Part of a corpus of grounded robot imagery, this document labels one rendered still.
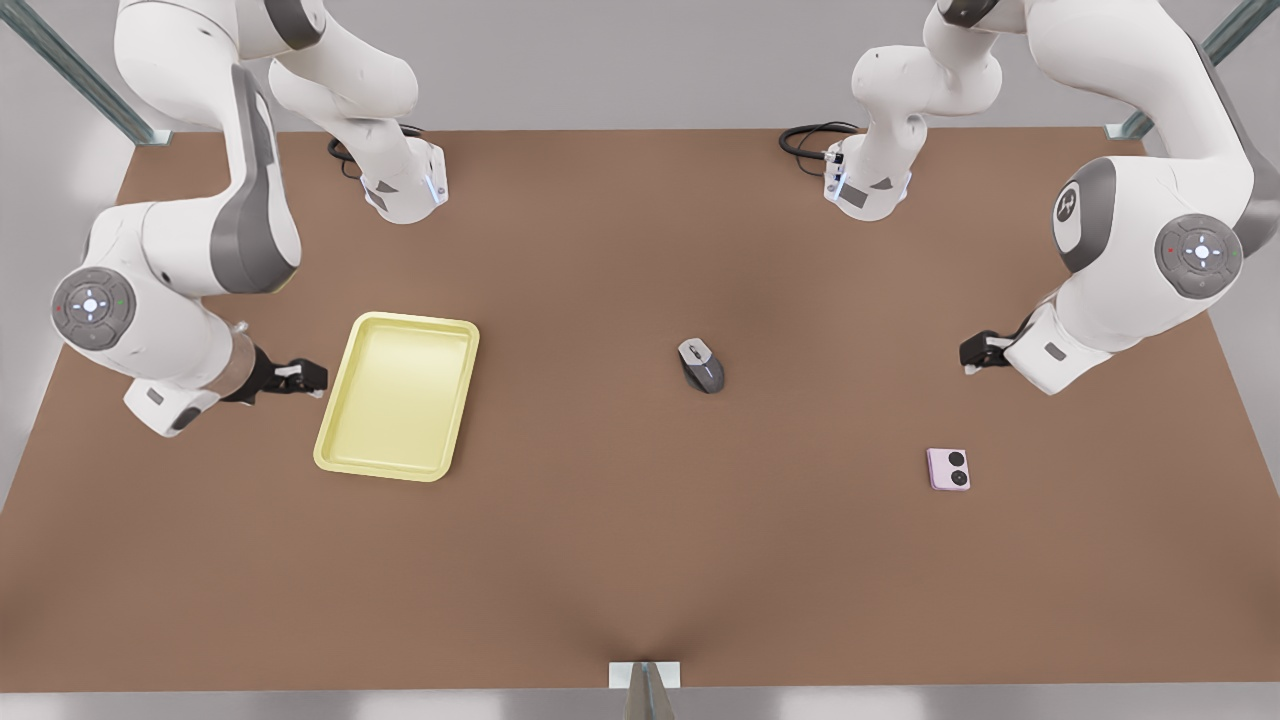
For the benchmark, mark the pink flip phone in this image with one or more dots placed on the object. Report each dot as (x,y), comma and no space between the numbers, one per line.
(948,469)

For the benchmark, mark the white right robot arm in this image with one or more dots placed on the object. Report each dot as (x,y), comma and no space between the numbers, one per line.
(180,240)

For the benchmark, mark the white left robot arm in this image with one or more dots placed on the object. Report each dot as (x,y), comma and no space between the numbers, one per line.
(1140,250)

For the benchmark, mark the grey computer mouse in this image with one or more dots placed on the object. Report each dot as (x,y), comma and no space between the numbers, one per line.
(701,365)

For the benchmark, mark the silver frame post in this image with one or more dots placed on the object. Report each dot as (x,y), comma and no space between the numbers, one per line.
(645,690)
(80,72)
(1190,70)

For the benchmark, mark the yellow rectangular tray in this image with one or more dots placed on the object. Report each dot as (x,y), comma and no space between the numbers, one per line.
(398,396)

